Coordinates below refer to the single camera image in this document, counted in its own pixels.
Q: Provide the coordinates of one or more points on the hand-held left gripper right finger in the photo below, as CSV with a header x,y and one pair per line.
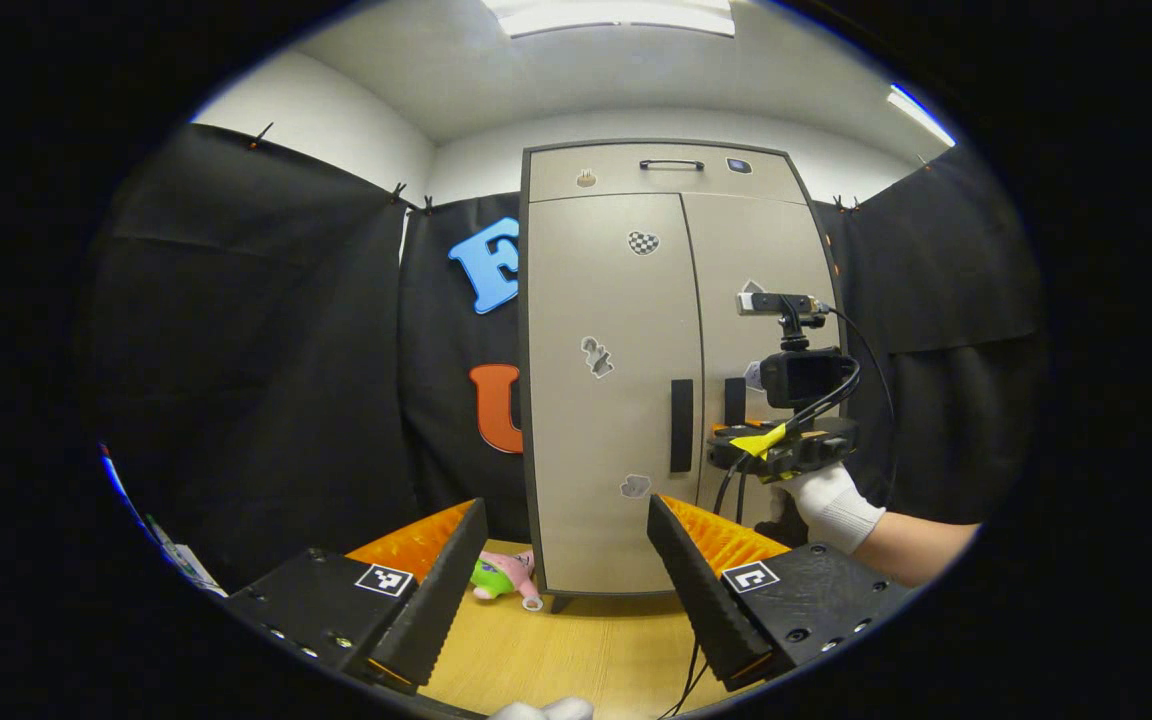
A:
x,y
706,600

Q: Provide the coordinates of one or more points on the small ceiling light panel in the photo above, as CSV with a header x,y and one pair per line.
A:
x,y
921,115

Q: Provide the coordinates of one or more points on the large ceiling light panel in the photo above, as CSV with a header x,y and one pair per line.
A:
x,y
616,15

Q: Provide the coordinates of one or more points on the pink green plush toy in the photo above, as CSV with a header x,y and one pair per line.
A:
x,y
511,575

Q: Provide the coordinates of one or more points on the black backdrop cloth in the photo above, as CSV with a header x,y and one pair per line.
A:
x,y
256,350

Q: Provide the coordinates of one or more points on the grey cabinet door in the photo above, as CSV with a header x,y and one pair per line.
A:
x,y
736,240
606,450

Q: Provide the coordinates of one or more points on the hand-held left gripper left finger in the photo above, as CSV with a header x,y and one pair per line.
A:
x,y
436,610

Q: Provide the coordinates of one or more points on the grey cabinet drawer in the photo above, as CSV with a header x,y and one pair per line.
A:
x,y
626,170

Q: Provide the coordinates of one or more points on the grey double-door shoe cabinet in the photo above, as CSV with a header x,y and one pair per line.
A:
x,y
524,400

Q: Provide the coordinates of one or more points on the computer monitor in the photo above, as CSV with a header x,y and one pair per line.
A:
x,y
181,565

